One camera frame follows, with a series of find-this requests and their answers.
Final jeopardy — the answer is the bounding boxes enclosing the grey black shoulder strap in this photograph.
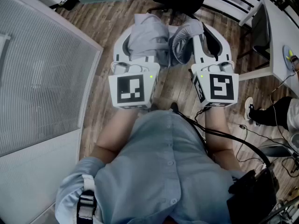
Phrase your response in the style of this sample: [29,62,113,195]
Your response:
[76,174,98,224]

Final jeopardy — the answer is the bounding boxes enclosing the person's right forearm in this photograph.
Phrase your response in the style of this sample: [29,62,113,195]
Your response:
[204,105,242,171]

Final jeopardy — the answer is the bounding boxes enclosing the person's left forearm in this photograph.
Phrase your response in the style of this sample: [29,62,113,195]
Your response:
[90,106,141,164]

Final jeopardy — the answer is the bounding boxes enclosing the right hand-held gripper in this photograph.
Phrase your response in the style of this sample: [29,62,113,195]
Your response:
[190,23,239,108]

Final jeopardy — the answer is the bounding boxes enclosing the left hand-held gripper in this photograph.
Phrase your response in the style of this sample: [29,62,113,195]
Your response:
[108,28,161,109]

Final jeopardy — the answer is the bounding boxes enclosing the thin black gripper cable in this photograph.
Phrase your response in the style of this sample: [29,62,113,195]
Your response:
[193,106,211,126]

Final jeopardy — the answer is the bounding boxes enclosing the grey clothes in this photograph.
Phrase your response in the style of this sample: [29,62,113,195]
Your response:
[127,13,205,67]

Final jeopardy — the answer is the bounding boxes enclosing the thick black cable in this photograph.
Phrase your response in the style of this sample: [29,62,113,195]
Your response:
[174,110,273,170]

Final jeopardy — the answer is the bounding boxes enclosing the person's light blue shirt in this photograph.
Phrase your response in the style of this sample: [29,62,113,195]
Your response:
[55,110,237,224]

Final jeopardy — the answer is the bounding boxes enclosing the black waste bin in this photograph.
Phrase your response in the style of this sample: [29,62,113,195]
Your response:
[49,0,80,12]

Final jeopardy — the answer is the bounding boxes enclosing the glass partition with blinds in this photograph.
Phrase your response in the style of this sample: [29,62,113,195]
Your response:
[0,0,104,159]

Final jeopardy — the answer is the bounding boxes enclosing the light blue round plate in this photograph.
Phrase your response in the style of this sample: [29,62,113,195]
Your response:
[282,44,296,73]

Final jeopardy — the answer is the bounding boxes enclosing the white table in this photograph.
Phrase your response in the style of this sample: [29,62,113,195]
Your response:
[238,0,299,98]

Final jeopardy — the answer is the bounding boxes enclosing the thin black floor cable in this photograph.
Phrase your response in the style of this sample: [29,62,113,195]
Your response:
[235,73,299,179]

